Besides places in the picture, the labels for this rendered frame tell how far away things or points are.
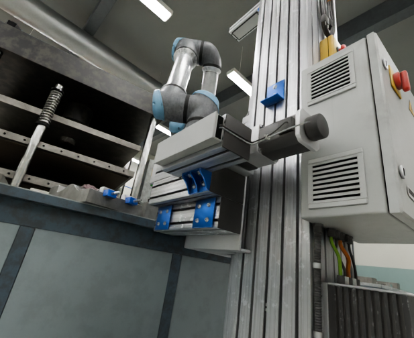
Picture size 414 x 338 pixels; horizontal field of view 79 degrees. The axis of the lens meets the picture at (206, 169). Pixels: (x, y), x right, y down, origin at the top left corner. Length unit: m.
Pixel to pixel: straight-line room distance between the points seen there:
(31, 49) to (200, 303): 2.03
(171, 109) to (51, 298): 0.83
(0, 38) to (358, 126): 2.23
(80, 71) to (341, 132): 1.99
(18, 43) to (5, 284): 1.68
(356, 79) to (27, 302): 1.26
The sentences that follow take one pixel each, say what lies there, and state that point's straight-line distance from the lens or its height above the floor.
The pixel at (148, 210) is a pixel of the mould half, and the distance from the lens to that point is 1.29.
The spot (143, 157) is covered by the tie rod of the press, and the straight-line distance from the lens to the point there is 2.15.
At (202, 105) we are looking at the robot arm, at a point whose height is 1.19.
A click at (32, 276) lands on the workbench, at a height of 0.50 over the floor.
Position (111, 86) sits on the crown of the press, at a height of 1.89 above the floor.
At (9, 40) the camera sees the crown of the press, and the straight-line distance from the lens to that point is 2.39.
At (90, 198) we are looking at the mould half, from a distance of 1.12.
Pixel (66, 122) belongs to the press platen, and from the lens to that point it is 2.24.
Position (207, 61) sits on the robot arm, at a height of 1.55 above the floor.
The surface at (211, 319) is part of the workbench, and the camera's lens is 1.46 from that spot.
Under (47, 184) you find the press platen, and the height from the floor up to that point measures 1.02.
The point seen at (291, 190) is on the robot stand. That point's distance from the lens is 0.76.
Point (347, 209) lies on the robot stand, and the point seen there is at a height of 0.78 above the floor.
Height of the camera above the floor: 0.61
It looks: 22 degrees up
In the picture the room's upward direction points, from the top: 9 degrees clockwise
